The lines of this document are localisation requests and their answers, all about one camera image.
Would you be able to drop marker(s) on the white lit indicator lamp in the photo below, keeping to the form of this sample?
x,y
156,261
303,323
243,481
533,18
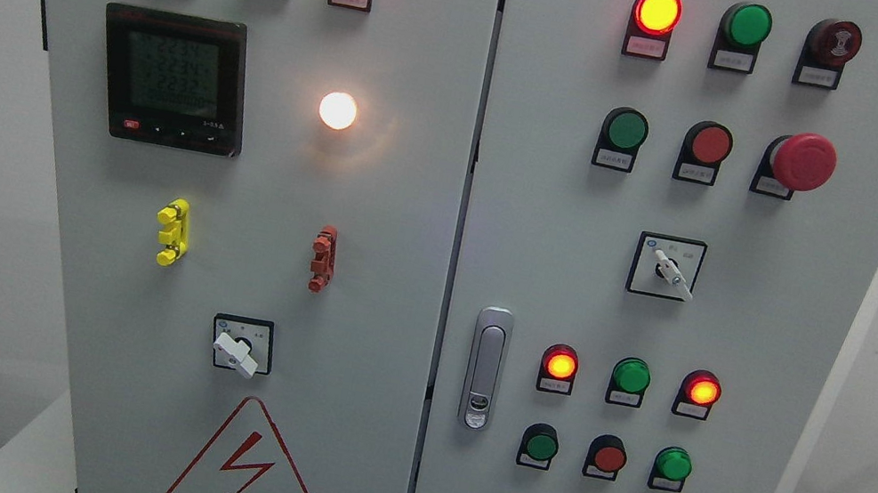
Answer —
x,y
338,110

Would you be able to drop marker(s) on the red indicator lamp lower left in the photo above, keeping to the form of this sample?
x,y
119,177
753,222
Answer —
x,y
557,369

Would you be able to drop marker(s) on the green push button upper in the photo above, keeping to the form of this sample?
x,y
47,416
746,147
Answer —
x,y
622,133

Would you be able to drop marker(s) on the yellow terminal block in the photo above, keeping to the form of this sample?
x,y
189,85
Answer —
x,y
173,236

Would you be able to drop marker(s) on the black digital power meter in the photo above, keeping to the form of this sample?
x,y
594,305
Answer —
x,y
175,80

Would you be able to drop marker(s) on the silver door latch handle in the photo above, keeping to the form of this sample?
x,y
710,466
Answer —
x,y
490,342

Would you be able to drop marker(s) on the green push button lower left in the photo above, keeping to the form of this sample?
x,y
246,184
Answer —
x,y
538,447

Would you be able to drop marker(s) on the green indicator lamp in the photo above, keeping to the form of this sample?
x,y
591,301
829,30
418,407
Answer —
x,y
744,27
629,380

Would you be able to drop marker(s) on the green push button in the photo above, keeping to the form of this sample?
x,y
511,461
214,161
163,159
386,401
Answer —
x,y
622,133
670,469
538,447

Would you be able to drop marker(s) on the green indicator lamp lower middle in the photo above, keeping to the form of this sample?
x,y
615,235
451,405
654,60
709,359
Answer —
x,y
629,380

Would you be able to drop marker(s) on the grey cabinet door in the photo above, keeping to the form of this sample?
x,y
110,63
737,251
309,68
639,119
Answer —
x,y
350,365
552,238

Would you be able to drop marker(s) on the dark red buzzer lamp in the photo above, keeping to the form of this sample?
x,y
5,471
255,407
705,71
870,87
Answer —
x,y
829,45

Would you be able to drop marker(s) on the green push button lower right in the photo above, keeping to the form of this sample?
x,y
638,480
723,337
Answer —
x,y
670,469

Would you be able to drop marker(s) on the red push button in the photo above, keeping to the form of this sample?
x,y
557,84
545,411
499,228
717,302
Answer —
x,y
704,148
606,457

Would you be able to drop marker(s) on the red indicator lamp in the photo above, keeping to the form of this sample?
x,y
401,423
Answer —
x,y
557,369
698,391
649,28

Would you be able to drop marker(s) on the green indicator lamp top right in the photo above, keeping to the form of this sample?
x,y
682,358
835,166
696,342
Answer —
x,y
744,27

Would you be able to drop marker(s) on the red push button upper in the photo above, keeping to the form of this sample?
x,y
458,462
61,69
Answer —
x,y
704,148

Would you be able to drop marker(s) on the white handle selector switch upper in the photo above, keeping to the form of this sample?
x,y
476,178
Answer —
x,y
666,267

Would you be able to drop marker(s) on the red emergency stop mushroom button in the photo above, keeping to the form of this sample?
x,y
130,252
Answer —
x,y
791,163

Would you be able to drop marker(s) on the red terminal block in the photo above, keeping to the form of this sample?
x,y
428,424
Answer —
x,y
323,262

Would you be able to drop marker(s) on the red high voltage warning sticker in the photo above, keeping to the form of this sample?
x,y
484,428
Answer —
x,y
246,455

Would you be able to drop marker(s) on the white handle selector switch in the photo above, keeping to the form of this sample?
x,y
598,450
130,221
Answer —
x,y
243,345
666,267

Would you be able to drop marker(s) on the right grey cabinet door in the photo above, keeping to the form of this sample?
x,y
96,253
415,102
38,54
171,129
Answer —
x,y
552,238

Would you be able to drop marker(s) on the red indicator lamp top right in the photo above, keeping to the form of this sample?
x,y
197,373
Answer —
x,y
649,28

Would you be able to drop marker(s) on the red push button lower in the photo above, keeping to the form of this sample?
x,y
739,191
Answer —
x,y
606,457

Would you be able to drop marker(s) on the red indicator lamp lower right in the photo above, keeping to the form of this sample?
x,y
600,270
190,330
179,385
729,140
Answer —
x,y
698,391

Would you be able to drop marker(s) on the white handle selector switch left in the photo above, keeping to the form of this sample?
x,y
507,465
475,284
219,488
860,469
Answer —
x,y
243,345

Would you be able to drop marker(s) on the left grey cabinet door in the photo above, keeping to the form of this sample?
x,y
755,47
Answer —
x,y
350,365

